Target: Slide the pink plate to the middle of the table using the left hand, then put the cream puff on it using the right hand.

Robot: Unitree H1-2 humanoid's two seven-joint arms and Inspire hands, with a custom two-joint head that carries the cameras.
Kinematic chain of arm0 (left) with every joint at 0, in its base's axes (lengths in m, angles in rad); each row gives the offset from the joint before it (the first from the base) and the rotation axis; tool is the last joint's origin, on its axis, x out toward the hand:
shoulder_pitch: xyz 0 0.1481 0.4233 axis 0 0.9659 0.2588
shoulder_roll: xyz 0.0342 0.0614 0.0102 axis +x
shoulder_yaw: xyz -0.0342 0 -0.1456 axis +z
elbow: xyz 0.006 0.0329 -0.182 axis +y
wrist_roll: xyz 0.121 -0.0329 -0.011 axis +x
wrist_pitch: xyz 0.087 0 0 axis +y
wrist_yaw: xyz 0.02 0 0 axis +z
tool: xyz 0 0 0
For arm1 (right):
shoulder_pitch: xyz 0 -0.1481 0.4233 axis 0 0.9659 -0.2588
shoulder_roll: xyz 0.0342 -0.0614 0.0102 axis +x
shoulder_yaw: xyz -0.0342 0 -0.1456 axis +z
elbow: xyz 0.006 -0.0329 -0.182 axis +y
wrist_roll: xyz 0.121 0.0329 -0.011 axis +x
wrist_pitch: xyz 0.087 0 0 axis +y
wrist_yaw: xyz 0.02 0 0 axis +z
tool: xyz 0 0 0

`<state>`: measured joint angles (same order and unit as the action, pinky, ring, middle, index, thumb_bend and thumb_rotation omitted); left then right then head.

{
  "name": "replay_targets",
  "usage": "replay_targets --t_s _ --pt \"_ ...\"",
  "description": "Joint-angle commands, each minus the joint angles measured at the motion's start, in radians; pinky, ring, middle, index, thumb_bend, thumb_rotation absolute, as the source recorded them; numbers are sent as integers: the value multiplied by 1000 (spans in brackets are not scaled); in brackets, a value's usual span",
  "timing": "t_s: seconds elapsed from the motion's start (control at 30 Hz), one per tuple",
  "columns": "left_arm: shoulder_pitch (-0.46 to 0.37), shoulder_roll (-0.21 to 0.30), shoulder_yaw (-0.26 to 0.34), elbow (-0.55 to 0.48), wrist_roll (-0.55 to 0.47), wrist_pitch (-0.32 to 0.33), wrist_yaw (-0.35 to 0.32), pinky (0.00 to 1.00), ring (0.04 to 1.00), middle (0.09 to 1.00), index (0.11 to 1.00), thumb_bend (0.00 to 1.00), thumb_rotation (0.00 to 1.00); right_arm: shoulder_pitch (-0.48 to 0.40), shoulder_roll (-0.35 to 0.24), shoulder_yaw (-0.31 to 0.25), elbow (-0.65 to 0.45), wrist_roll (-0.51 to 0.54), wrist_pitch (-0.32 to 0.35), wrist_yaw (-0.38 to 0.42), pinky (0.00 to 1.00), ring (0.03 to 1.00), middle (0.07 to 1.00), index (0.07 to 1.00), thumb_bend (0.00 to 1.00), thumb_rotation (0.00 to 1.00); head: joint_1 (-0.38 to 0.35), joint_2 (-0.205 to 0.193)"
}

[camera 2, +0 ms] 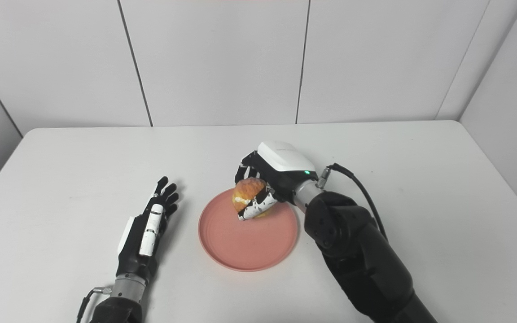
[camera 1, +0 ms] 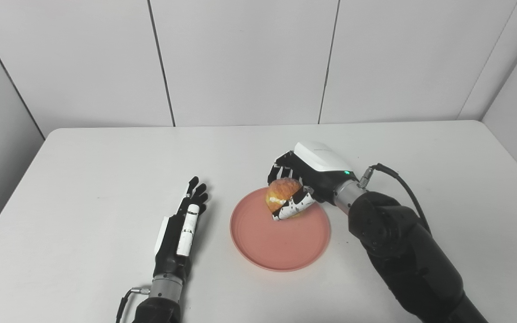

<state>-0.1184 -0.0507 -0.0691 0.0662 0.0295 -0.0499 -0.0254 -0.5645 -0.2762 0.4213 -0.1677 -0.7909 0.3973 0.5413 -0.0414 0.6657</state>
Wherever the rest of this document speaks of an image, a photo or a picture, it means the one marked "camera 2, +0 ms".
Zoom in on golden cream puff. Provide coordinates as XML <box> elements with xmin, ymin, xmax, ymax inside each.
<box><xmin>232</xmin><ymin>177</ymin><xmax>271</xmax><ymax>219</ymax></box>

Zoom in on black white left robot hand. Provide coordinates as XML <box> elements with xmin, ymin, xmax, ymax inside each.
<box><xmin>116</xmin><ymin>176</ymin><xmax>180</xmax><ymax>284</ymax></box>

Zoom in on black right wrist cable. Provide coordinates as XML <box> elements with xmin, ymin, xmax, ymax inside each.
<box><xmin>316</xmin><ymin>163</ymin><xmax>389</xmax><ymax>243</ymax></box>

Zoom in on pink round plate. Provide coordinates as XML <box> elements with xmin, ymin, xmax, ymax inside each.
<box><xmin>198</xmin><ymin>188</ymin><xmax>299</xmax><ymax>272</ymax></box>

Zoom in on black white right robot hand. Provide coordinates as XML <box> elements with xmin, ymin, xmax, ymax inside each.
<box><xmin>234</xmin><ymin>141</ymin><xmax>320</xmax><ymax>222</ymax></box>

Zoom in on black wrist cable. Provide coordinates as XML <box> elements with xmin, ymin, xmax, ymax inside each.
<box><xmin>316</xmin><ymin>163</ymin><xmax>389</xmax><ymax>243</ymax></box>
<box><xmin>76</xmin><ymin>286</ymin><xmax>112</xmax><ymax>323</ymax></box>

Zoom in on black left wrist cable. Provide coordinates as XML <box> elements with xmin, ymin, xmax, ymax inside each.
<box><xmin>76</xmin><ymin>286</ymin><xmax>112</xmax><ymax>323</ymax></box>

